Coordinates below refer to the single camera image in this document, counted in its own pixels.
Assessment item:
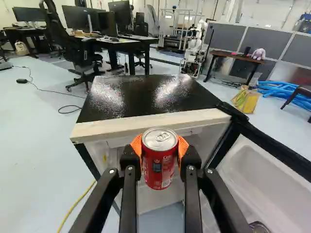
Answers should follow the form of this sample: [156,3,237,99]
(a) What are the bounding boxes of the dark wooden side table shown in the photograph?
[203,50,266,85]

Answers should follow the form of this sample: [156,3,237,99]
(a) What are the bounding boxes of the yellow green flat package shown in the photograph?
[230,84,260,114]

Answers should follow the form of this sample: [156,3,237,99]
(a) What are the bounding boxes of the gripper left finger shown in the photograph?
[69,133,143,233]

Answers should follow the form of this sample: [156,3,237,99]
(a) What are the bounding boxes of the blue foam tubes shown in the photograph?
[255,80,311,111]

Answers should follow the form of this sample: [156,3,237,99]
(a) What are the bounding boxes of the yellow floor cable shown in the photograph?
[56,180,97,233]

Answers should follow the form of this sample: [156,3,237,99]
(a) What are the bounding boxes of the black desk with monitors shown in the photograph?
[61,0,160,76]

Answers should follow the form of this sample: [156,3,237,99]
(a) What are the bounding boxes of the black office chair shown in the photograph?
[39,0,105,93]

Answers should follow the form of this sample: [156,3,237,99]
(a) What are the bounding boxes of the pink plush rabbit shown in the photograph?
[251,48,266,61]

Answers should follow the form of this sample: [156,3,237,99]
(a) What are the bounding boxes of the open fridge door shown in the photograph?
[204,101,311,233]

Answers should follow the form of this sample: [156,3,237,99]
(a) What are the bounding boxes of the red drink can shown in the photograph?
[140,127,180,191]

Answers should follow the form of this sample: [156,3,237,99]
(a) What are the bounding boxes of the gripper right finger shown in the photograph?
[176,135,251,233]

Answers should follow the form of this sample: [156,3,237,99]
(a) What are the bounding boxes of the black mini fridge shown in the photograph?
[69,74,250,216]

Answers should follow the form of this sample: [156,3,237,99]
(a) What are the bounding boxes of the white robot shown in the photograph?
[179,18,210,78]

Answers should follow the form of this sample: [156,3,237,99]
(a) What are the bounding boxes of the black floor cable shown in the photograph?
[16,65,87,114]

